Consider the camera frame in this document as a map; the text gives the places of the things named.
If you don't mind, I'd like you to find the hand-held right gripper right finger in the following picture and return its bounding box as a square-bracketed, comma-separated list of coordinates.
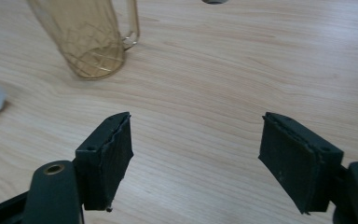
[257, 112, 345, 216]

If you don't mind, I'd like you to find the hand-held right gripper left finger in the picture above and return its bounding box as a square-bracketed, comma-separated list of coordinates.
[75, 111, 135, 213]

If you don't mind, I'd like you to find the amber glass mug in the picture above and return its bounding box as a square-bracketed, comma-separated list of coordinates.
[27, 0, 141, 80]

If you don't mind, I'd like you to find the dark round table grommet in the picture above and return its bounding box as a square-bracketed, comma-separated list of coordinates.
[200, 0, 230, 6]

